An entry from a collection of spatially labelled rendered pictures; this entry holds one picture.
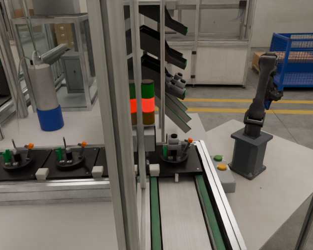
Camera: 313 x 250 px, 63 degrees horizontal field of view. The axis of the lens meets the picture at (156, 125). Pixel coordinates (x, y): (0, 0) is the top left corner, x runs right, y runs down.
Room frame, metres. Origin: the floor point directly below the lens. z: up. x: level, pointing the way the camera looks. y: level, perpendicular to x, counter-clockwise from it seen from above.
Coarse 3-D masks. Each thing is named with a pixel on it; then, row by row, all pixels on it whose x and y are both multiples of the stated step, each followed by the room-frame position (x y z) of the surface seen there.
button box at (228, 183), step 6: (210, 156) 1.04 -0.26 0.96; (222, 156) 1.04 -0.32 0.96; (216, 162) 0.99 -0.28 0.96; (222, 162) 0.99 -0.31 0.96; (216, 168) 0.95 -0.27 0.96; (228, 168) 0.94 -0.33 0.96; (222, 174) 0.90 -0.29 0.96; (228, 174) 0.90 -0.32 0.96; (222, 180) 0.86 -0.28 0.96; (228, 180) 0.86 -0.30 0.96; (234, 180) 0.86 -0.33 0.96; (222, 186) 0.84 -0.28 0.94; (228, 186) 0.85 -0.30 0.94; (234, 186) 0.85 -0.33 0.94; (228, 192) 0.85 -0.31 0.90
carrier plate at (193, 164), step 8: (184, 144) 1.15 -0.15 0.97; (192, 144) 1.14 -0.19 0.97; (152, 152) 1.07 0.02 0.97; (192, 152) 1.07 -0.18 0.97; (152, 160) 1.01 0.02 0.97; (192, 160) 1.00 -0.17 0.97; (160, 168) 0.94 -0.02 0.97; (168, 168) 0.94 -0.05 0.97; (176, 168) 0.94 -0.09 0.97; (184, 168) 0.94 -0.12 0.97; (192, 168) 0.94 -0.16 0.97; (200, 168) 0.94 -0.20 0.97; (160, 176) 0.91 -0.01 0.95
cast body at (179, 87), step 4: (180, 80) 1.31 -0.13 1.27; (184, 80) 1.31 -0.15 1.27; (172, 84) 1.33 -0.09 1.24; (176, 84) 1.30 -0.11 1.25; (180, 84) 1.29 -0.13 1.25; (184, 84) 1.29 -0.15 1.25; (172, 88) 1.30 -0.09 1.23; (176, 88) 1.30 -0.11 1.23; (180, 88) 1.29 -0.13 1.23; (184, 88) 1.32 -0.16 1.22; (180, 92) 1.29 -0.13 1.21
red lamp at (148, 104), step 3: (144, 99) 0.81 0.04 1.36; (147, 99) 0.81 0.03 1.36; (150, 99) 0.81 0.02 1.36; (153, 99) 0.82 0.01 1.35; (144, 102) 0.81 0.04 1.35; (147, 102) 0.81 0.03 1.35; (150, 102) 0.81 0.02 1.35; (153, 102) 0.82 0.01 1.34; (144, 105) 0.81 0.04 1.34; (147, 105) 0.81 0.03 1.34; (150, 105) 0.81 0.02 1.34; (153, 105) 0.82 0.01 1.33; (144, 108) 0.81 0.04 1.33; (147, 108) 0.81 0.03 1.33; (150, 108) 0.81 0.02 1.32; (153, 108) 0.82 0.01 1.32; (144, 111) 0.81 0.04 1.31; (147, 111) 0.81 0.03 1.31; (150, 111) 0.81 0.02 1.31
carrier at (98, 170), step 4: (100, 148) 1.12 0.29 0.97; (104, 148) 1.12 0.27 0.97; (100, 152) 1.08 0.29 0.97; (104, 152) 1.08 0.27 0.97; (100, 156) 1.05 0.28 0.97; (104, 156) 1.05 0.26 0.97; (96, 160) 1.02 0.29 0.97; (100, 160) 1.01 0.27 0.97; (104, 160) 1.01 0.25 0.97; (96, 164) 0.98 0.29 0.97; (100, 164) 0.98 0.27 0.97; (104, 164) 0.98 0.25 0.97; (96, 168) 0.92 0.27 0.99; (100, 168) 0.92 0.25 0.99; (104, 168) 0.95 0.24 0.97; (92, 172) 0.90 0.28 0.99; (96, 172) 0.90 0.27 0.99; (100, 172) 0.90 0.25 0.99; (104, 172) 0.92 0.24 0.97; (92, 176) 0.90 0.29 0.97; (96, 176) 0.90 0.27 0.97; (100, 176) 0.90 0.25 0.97; (104, 176) 0.90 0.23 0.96; (108, 176) 0.90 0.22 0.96
